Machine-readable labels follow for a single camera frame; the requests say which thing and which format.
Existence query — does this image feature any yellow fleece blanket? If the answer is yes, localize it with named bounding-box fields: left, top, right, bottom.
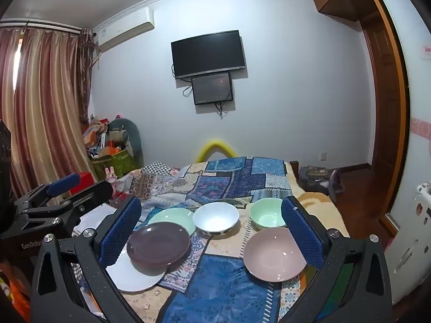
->
left=298, top=191, right=351, bottom=240

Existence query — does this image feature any pile of cardboard boxes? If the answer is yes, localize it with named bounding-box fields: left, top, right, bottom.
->
left=82, top=114, right=130, bottom=159

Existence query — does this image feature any grey-green cushion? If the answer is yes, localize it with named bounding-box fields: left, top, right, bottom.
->
left=108, top=118, right=144, bottom=169

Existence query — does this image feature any orange patterned cloth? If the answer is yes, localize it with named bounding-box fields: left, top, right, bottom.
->
left=0, top=259, right=33, bottom=323

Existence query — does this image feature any white air conditioner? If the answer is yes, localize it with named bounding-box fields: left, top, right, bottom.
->
left=92, top=7, right=155, bottom=53

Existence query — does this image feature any white door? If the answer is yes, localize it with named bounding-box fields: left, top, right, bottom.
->
left=369, top=0, right=431, bottom=307

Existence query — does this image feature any white plate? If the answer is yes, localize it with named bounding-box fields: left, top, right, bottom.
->
left=106, top=242, right=168, bottom=293
left=193, top=202, right=240, bottom=240

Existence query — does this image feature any striped pink brown curtain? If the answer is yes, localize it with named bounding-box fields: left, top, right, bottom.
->
left=0, top=27, right=94, bottom=206

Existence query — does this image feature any blue patchwork blanket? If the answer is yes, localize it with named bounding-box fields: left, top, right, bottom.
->
left=72, top=156, right=351, bottom=323

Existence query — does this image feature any white cloth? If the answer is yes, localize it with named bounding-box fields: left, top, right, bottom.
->
left=72, top=205, right=119, bottom=237

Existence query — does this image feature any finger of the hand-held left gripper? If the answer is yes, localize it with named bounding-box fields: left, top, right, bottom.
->
left=14, top=181, right=114, bottom=234
left=13, top=173, right=81, bottom=211

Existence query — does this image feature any small black wall monitor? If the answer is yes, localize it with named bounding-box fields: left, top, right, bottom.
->
left=191, top=72, right=234, bottom=106

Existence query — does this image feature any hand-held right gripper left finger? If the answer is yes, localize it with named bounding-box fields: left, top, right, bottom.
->
left=31, top=195, right=145, bottom=323

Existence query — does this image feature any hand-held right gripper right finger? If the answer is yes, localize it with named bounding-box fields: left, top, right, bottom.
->
left=281, top=195, right=393, bottom=323

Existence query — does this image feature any red box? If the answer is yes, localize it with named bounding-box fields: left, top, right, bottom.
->
left=68, top=171, right=92, bottom=196

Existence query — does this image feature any green box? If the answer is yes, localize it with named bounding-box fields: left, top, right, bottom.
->
left=91, top=148, right=141, bottom=181

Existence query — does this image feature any pink bowl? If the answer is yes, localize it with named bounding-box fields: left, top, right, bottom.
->
left=243, top=227, right=309, bottom=282

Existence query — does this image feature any black wall television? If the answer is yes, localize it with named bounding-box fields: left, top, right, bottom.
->
left=171, top=30, right=246, bottom=80

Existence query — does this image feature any dark patterned floor bag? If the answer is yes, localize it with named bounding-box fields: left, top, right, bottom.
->
left=299, top=166, right=342, bottom=202

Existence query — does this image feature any white curtain rail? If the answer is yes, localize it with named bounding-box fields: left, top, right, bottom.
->
left=0, top=18, right=84, bottom=37

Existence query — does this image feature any green bowl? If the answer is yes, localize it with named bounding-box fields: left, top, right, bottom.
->
left=249, top=197, right=287, bottom=231

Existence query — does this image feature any green plate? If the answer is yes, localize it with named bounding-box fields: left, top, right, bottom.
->
left=147, top=208, right=196, bottom=237

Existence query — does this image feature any dark brown plate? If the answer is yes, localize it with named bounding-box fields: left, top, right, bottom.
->
left=126, top=222, right=191, bottom=267

